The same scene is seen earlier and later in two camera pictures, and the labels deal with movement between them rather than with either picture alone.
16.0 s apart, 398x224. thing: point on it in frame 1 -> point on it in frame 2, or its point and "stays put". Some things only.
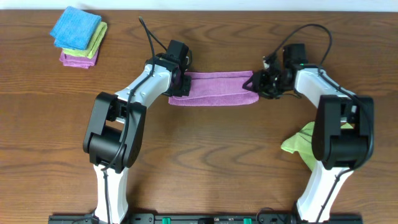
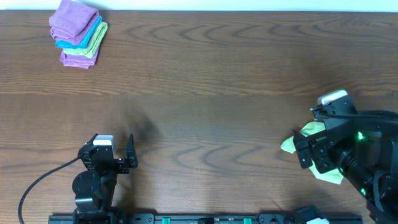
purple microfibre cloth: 219,88 -> 71,22
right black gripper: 261,84 -> 315,152
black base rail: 324,218 stays put
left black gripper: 184,85 -> 111,161
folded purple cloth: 78,61 stays put
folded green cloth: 90,51 stays put
